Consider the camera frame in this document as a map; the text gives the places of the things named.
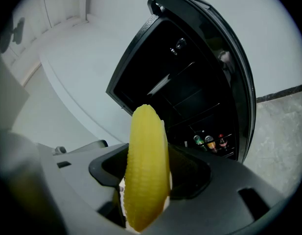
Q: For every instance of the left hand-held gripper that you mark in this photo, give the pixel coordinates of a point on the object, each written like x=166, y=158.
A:
x=92, y=144

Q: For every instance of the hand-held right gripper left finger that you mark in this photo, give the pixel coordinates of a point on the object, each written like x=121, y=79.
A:
x=106, y=170

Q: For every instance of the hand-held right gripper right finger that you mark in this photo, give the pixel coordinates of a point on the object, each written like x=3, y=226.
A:
x=192, y=177

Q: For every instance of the yellow corn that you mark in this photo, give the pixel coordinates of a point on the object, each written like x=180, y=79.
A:
x=147, y=160

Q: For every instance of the black mini fridge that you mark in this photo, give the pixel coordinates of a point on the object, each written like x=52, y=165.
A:
x=194, y=82

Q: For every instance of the green drink bottle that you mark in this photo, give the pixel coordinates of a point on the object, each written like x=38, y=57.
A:
x=199, y=141

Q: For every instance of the orange drink bottle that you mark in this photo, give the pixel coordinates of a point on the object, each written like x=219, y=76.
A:
x=210, y=143

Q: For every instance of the red drink bottle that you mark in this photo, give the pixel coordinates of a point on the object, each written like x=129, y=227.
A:
x=222, y=142

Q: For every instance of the white plate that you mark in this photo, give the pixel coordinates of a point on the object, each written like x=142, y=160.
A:
x=159, y=84

